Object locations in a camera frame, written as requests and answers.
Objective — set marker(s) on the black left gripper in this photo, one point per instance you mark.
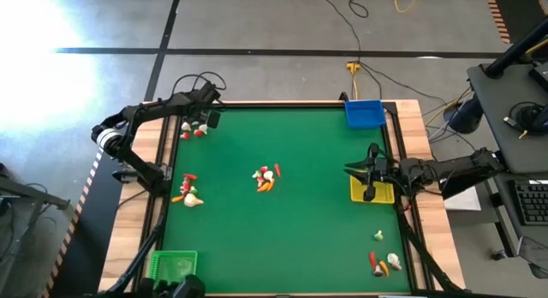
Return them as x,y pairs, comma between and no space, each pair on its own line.
203,102

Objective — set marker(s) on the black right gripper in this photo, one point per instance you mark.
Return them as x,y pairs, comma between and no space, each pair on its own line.
370,193

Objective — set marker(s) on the cream toy potato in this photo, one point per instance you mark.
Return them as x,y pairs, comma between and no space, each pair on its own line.
203,128
185,126

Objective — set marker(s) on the yellow plastic basket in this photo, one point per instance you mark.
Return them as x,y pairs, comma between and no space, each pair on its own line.
383,193

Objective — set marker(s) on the red toy chili pepper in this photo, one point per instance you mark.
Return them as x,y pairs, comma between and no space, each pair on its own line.
372,259
277,170
190,177

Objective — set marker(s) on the white toy daikon radish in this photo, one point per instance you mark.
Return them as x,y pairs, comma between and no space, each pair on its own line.
192,200

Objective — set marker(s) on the orange toy carrot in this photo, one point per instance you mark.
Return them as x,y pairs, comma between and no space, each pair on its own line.
271,184
384,268
177,198
263,187

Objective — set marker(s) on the white toy cauliflower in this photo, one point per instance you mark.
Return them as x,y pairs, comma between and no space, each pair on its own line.
268,175
392,259

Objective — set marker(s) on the green plastic basket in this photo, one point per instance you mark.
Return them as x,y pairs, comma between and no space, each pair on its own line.
171,264

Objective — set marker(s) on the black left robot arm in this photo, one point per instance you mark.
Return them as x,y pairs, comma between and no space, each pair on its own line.
137,165

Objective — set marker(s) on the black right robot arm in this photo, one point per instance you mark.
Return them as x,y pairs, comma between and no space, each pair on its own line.
454,169

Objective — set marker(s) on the blue plastic basket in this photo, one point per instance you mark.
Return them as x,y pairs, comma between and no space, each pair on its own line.
365,114

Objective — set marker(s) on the yellow power plug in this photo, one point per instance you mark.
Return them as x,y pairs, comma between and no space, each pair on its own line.
353,67

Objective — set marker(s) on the black diagonal support strut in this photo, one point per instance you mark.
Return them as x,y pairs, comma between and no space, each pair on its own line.
424,255
145,251

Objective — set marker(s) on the white paper sheet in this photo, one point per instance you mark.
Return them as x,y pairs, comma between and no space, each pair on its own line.
464,200

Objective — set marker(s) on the round black stand base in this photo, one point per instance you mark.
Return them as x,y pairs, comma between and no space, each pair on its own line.
464,114

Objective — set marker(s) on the grey side desk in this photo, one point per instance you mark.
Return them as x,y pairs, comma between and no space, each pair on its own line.
492,118

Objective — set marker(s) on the black caster wheel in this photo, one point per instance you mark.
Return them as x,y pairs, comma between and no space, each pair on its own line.
498,255

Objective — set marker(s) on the grey keyboard tray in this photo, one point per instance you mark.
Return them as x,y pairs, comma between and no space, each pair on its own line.
514,242

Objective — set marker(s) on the black keyboard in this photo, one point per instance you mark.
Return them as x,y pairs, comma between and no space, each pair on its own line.
531,204

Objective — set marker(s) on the black stand pole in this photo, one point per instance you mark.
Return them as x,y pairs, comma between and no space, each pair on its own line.
518,45

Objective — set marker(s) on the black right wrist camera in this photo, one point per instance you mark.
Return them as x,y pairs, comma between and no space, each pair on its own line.
380,165

